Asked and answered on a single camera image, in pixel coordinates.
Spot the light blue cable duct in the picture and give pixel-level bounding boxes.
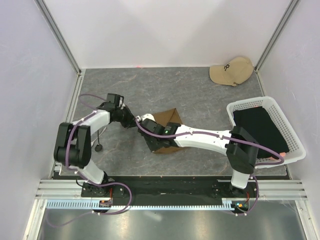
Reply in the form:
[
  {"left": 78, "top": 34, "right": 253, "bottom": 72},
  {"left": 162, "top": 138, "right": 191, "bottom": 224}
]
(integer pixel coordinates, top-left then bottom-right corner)
[{"left": 46, "top": 199, "right": 249, "bottom": 211}]

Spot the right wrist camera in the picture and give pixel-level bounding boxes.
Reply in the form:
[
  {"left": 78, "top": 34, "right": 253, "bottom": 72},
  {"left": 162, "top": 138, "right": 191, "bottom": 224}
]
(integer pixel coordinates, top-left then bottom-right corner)
[{"left": 140, "top": 113, "right": 157, "bottom": 128}]

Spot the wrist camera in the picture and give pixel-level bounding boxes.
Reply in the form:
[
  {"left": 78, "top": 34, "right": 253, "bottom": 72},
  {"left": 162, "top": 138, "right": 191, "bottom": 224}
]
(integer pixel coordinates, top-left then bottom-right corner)
[
  {"left": 140, "top": 113, "right": 157, "bottom": 128},
  {"left": 105, "top": 93, "right": 124, "bottom": 111}
]

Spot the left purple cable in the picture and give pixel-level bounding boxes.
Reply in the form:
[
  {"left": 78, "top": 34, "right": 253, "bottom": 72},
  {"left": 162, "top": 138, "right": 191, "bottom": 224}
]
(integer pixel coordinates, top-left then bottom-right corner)
[{"left": 46, "top": 93, "right": 133, "bottom": 228}]

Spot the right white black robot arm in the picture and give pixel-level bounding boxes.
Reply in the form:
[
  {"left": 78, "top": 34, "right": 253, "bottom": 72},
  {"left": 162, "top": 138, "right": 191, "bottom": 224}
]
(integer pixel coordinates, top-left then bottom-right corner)
[{"left": 136, "top": 118, "right": 259, "bottom": 197}]

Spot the purple cable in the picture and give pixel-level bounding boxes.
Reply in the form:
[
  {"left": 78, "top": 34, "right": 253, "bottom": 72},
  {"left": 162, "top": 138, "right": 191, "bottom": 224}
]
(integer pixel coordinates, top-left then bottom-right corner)
[
  {"left": 46, "top": 93, "right": 133, "bottom": 228},
  {"left": 134, "top": 116, "right": 286, "bottom": 216}
]

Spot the left aluminium frame post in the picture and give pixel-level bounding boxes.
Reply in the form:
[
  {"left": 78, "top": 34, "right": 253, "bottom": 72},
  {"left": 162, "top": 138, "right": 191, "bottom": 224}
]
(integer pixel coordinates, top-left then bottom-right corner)
[{"left": 35, "top": 0, "right": 82, "bottom": 75}]

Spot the black spoon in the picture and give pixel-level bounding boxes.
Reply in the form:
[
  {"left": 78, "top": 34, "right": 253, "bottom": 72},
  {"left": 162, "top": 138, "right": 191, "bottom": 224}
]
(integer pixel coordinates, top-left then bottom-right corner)
[{"left": 94, "top": 130, "right": 103, "bottom": 152}]

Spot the right aluminium frame post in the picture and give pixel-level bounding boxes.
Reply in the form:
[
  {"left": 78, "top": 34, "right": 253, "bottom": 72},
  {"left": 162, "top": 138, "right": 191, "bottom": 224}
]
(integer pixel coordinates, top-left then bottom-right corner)
[{"left": 254, "top": 0, "right": 301, "bottom": 73}]

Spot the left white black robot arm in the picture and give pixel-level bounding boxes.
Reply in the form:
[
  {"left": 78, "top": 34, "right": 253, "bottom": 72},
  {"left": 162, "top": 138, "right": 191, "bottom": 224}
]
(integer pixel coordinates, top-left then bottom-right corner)
[{"left": 53, "top": 106, "right": 136, "bottom": 197}]

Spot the black cloth in basket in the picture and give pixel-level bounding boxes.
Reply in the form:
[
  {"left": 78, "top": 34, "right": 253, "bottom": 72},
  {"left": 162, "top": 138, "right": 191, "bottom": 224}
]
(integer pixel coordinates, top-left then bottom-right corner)
[{"left": 233, "top": 106, "right": 289, "bottom": 156}]

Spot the white plastic basket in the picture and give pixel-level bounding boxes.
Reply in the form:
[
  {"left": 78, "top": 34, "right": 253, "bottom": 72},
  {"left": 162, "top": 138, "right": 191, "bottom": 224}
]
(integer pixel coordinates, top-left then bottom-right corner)
[{"left": 226, "top": 96, "right": 306, "bottom": 164}]

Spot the brown cloth napkin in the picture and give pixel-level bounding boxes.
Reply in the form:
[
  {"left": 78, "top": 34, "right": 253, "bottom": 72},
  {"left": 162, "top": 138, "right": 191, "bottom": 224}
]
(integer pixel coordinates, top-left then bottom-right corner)
[{"left": 152, "top": 108, "right": 183, "bottom": 154}]

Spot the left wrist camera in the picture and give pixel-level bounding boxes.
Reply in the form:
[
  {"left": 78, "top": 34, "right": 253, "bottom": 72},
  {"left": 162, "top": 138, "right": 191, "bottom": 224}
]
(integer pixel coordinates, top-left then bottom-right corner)
[{"left": 105, "top": 93, "right": 124, "bottom": 111}]

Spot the beige baseball cap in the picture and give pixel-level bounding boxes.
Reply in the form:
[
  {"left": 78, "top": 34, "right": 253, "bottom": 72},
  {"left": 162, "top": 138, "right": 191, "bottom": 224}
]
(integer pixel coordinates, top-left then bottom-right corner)
[{"left": 209, "top": 56, "right": 254, "bottom": 87}]

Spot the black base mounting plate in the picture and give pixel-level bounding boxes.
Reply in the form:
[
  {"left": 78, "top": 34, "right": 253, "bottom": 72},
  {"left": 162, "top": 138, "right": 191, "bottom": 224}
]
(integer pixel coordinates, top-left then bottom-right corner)
[{"left": 81, "top": 175, "right": 259, "bottom": 201}]

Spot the front aluminium rail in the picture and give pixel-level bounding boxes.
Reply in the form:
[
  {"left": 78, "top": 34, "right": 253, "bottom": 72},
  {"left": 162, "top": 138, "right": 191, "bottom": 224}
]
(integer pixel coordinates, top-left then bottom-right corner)
[{"left": 35, "top": 179, "right": 308, "bottom": 201}]

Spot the aluminium frame post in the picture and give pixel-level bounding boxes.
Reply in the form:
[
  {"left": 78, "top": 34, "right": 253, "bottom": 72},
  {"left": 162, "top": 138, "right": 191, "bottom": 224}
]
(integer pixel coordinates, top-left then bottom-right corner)
[
  {"left": 35, "top": 0, "right": 82, "bottom": 75},
  {"left": 254, "top": 0, "right": 301, "bottom": 73}
]

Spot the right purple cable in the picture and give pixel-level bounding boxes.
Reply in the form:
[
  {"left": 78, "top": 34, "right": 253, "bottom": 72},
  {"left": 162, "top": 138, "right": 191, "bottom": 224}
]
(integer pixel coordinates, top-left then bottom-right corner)
[{"left": 134, "top": 116, "right": 286, "bottom": 216}]

